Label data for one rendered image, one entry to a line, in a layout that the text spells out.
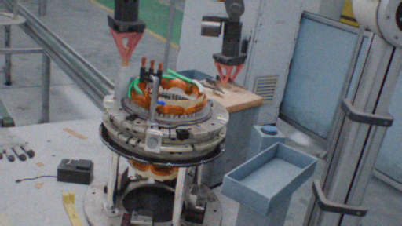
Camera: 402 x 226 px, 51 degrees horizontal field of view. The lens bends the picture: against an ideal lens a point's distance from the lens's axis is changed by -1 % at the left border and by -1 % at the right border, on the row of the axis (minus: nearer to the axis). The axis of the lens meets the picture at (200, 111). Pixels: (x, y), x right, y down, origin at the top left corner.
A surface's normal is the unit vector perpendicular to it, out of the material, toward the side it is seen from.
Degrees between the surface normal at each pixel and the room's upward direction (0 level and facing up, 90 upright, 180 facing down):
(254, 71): 90
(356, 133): 90
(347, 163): 90
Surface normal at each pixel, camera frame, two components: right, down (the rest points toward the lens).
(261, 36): 0.57, 0.39
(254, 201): -0.58, 0.22
